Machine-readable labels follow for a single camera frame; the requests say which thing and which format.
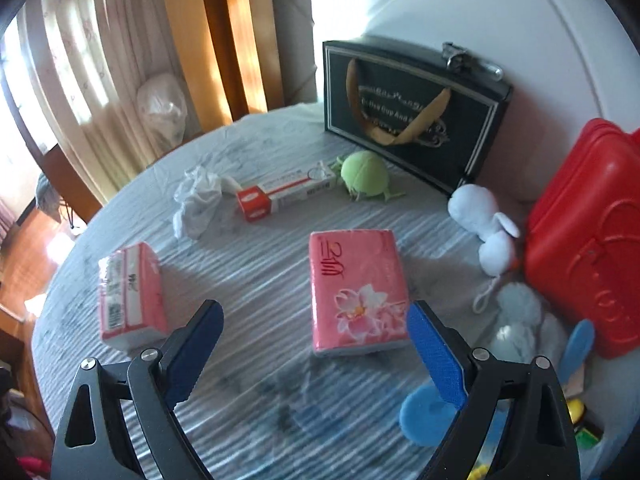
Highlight yellow toy figure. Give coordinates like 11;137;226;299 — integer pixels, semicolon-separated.
468;399;587;480

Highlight metal binder clip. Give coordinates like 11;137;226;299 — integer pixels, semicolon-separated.
442;42;504;81

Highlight dark green-label bottle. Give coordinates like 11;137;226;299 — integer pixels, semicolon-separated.
574;420;604;450

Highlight beige curtain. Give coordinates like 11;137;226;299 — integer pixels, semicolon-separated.
1;0;201;205

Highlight green ball toy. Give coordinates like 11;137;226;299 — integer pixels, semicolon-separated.
330;151;404;202

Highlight wooden door frame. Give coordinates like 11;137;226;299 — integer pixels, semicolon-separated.
165;0;284;132

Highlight red white medicine box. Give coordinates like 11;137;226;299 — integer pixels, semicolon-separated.
236;162;337;222

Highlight dark gift bag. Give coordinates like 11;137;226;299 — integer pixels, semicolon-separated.
322;36;513;194

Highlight red plastic case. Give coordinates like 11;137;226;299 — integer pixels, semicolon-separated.
524;118;640;359

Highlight grey plush toy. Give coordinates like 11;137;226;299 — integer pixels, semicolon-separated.
487;283;567;365

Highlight white plush bunny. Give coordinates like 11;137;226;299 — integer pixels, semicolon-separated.
447;184;521;314

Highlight blue plastic hanger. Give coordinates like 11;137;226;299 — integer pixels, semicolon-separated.
398;317;597;480

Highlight small pink tissue pack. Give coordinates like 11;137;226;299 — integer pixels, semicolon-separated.
98;243;168;352

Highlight white plastic bag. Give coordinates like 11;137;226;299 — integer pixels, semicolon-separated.
137;73;189;151

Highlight crumpled white tissue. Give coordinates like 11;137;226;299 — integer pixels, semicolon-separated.
172;166;242;240

